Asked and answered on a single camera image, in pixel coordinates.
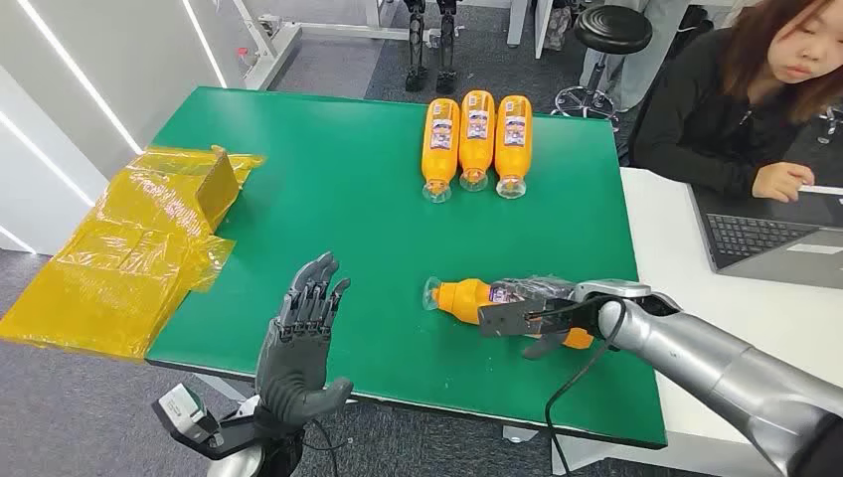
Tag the person's hand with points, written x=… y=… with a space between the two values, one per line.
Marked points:
x=780 y=181

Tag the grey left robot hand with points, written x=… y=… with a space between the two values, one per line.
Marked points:
x=293 y=368

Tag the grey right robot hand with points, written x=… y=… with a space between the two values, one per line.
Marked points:
x=510 y=317

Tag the orange juice bottle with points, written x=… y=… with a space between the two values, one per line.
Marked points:
x=476 y=138
x=461 y=299
x=513 y=141
x=440 y=148

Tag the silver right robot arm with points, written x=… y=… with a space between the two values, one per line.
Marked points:
x=724 y=375

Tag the grey laptop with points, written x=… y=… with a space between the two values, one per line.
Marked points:
x=777 y=250

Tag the chrome chair base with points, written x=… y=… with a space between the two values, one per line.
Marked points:
x=828 y=125

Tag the yellow film wrapped cardboard box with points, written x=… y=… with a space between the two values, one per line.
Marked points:
x=132 y=263

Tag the black round stool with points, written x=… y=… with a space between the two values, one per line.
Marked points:
x=612 y=29

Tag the patterned bag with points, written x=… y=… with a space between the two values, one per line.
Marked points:
x=558 y=26

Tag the black robot leg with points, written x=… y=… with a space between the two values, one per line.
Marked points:
x=447 y=46
x=415 y=46

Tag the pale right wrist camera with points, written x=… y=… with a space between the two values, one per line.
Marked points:
x=612 y=288

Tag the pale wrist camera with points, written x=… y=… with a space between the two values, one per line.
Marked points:
x=181 y=408
x=612 y=288

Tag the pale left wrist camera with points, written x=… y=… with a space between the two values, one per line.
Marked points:
x=181 y=408

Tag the white desk frame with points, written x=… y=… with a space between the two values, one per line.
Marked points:
x=517 y=20

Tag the white metal gantry frame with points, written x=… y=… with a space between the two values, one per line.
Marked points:
x=283 y=46

